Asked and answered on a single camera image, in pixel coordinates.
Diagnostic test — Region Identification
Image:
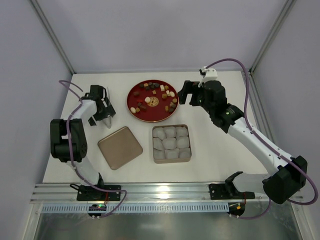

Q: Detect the red round tray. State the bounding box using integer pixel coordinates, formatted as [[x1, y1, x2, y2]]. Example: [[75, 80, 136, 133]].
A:
[[126, 79, 179, 123]]

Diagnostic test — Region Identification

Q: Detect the right frame post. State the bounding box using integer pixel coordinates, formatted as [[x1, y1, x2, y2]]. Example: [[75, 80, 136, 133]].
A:
[[249, 0, 297, 75]]

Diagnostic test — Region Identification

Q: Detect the gold square tin box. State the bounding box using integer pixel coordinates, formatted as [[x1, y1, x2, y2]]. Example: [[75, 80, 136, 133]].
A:
[[152, 124, 192, 164]]

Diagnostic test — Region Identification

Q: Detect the gold square tin lid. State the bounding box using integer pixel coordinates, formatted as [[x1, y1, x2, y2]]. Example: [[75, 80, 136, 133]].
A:
[[97, 126, 143, 171]]

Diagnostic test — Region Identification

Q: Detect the frame post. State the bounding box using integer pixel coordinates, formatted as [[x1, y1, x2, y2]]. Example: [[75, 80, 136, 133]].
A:
[[249, 0, 297, 75], [29, 0, 76, 75]]

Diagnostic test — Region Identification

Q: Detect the white spiral chocolate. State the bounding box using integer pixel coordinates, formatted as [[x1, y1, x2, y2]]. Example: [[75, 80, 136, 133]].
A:
[[144, 97, 151, 103]]

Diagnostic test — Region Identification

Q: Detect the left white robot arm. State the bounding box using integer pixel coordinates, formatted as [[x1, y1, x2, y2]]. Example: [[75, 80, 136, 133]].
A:
[[50, 85, 116, 192]]

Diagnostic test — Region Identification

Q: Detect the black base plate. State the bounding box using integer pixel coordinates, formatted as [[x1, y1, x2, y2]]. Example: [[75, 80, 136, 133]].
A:
[[208, 183, 256, 200], [70, 183, 122, 202]]

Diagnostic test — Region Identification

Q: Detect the left frame post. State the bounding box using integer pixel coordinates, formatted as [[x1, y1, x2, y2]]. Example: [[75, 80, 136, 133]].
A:
[[29, 0, 76, 75]]

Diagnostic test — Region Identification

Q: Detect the aluminium rail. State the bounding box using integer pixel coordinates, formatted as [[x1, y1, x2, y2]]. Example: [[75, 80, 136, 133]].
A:
[[29, 181, 303, 204]]

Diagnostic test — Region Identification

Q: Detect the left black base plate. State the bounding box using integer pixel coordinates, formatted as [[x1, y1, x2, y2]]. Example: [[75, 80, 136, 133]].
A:
[[70, 183, 122, 202]]

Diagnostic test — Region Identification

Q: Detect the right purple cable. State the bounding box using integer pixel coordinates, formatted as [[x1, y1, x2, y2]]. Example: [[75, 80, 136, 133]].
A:
[[204, 58, 318, 220]]

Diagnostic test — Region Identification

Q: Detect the slotted cable duct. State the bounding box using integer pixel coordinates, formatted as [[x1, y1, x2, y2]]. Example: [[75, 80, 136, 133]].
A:
[[41, 202, 229, 214]]

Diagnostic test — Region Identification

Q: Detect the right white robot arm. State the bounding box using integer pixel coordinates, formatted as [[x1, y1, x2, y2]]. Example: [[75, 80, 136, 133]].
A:
[[178, 80, 308, 204]]

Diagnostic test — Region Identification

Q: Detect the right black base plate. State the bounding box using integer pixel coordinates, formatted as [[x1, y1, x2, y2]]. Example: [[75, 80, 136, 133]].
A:
[[208, 183, 256, 200]]

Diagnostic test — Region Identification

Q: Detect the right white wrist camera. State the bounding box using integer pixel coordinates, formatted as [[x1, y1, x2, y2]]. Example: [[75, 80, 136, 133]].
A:
[[198, 66, 218, 88]]

